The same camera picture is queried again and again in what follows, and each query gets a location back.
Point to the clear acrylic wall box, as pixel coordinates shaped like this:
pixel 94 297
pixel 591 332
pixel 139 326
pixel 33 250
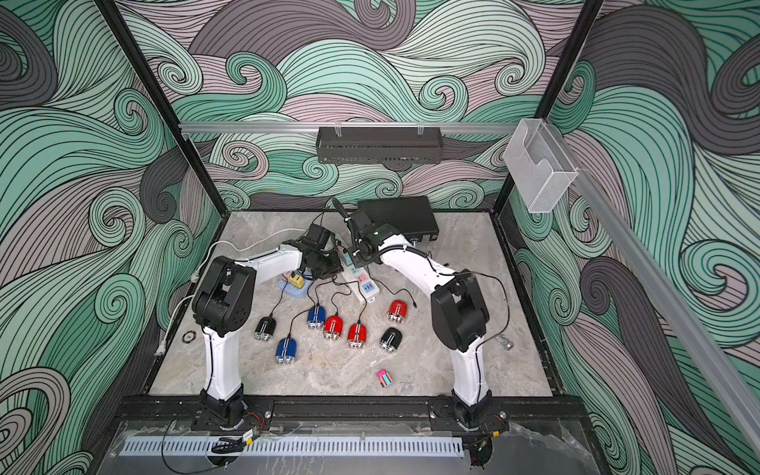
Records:
pixel 538 159

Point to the red shaver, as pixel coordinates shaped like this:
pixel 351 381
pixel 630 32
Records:
pixel 398 311
pixel 357 335
pixel 333 328

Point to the blue shaver rear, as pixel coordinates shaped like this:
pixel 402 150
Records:
pixel 316 318

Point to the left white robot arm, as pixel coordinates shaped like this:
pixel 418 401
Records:
pixel 223 302

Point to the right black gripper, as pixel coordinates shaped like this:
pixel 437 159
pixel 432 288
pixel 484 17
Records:
pixel 357 261

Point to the aluminium wall rail back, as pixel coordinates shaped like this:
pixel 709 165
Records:
pixel 273 127

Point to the yellow charger adapter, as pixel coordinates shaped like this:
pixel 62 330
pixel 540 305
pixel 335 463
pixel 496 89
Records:
pixel 296 280

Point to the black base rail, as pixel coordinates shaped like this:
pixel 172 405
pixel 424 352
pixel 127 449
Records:
pixel 282 413

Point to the light blue socket cube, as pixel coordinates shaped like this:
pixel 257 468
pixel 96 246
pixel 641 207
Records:
pixel 290 291

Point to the pink striped small box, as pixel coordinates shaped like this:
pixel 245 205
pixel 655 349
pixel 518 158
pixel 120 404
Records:
pixel 384 378

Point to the blue shaver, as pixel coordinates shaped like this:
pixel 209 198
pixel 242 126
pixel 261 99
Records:
pixel 286 352
pixel 316 318

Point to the black wall shelf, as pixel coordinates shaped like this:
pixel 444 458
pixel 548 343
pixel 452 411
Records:
pixel 379 145

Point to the white power strip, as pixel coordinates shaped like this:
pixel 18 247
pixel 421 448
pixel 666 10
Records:
pixel 361 284

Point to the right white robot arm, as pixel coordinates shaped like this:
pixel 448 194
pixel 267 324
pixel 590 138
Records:
pixel 459 314

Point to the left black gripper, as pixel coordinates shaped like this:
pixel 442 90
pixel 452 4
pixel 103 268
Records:
pixel 334 269

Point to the blue shaver front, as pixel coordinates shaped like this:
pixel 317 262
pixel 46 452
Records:
pixel 286 352

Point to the white slotted cable duct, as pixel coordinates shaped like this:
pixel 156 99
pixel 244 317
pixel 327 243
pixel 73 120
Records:
pixel 299 446

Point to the black briefcase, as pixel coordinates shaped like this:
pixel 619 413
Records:
pixel 411 216

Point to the black shaver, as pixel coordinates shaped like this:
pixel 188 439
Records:
pixel 265 329
pixel 391 340

